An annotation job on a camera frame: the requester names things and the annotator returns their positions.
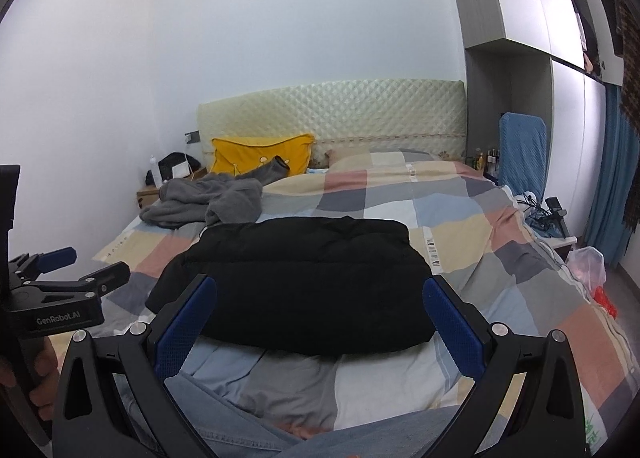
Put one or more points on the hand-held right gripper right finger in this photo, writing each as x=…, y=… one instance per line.
x=455, y=333

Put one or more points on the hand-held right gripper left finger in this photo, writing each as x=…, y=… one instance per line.
x=182, y=328

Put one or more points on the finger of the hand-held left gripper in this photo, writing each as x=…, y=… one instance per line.
x=55, y=257
x=100, y=278

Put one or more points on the black puffer jacket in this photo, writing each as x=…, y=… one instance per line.
x=300, y=283

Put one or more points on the person's left hand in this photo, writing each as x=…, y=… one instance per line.
x=44, y=395

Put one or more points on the wooden bedside table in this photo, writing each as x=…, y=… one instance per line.
x=147, y=195

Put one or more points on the pastel checked quilt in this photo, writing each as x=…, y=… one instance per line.
x=450, y=218

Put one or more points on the white plastic bottle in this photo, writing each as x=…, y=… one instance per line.
x=152, y=173

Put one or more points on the person's blue jeans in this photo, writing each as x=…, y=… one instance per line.
x=240, y=433

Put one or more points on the black bag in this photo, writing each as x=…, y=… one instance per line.
x=170, y=163

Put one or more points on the grey fleece garment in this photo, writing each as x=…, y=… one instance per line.
x=225, y=198

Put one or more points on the white side desk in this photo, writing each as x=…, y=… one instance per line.
x=557, y=242

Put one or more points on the translucent plastic bag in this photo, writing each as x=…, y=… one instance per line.
x=587, y=270

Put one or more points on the red plastic item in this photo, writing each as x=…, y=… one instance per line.
x=606, y=302

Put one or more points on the black desk microphone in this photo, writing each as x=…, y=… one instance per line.
x=556, y=213

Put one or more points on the row of small bottles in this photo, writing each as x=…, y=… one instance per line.
x=485, y=161

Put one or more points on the yellow pillow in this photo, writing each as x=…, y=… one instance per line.
x=255, y=153

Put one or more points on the chair with blue cover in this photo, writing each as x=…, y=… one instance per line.
x=522, y=153

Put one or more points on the blue curtain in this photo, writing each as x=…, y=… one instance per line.
x=607, y=178

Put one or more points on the cream quilted headboard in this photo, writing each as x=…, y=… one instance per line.
x=350, y=113

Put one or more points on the brown patterned cloth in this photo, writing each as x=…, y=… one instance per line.
x=629, y=88

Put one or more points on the dark wall socket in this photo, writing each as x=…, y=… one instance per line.
x=192, y=137

